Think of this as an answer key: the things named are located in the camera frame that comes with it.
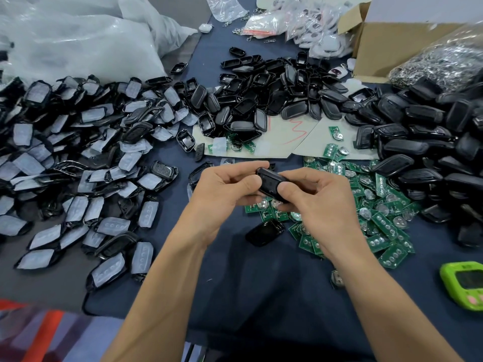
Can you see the person's right hand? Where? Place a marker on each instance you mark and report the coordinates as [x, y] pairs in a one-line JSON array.
[[324, 215]]

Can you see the person's left hand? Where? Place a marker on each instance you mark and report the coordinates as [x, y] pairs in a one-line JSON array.
[[215, 207]]

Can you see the pile of green circuit boards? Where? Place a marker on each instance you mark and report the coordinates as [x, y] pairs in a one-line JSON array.
[[377, 222]]

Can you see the lone glossy black shell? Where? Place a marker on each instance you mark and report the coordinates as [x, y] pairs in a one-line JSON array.
[[264, 233]]

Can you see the pile of assembled black fobs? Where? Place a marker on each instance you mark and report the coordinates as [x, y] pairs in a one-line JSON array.
[[430, 154]]

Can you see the pile of black shell halves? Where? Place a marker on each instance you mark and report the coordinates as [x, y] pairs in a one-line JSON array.
[[279, 94]]

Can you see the pile of shells with pads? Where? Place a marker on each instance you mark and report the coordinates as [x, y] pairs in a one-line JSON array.
[[72, 154]]

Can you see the person's left forearm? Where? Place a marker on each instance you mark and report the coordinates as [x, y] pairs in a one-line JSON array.
[[155, 309]]

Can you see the person's right forearm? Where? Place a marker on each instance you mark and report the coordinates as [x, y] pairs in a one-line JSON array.
[[396, 316]]

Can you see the yellow-green object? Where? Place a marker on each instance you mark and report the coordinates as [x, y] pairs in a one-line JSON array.
[[460, 286]]

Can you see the small white object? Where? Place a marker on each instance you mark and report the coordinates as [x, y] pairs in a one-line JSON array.
[[205, 28]]

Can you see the heap of clear parts bags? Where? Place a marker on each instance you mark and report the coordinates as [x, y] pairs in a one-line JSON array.
[[317, 30]]

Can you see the large open cardboard box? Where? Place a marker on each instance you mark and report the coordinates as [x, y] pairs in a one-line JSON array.
[[407, 49]]

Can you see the clear bag with red label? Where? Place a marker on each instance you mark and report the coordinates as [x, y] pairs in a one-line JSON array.
[[264, 24]]

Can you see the clear bag of metal parts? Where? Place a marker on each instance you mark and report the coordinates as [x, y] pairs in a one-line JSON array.
[[441, 64]]

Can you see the small crumpled clear plastic bag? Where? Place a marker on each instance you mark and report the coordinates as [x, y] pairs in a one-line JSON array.
[[226, 7]]

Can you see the red blue striped bag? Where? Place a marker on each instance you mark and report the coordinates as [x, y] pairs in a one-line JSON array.
[[45, 335]]

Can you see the large white plastic bag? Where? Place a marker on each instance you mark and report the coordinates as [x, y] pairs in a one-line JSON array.
[[75, 41]]

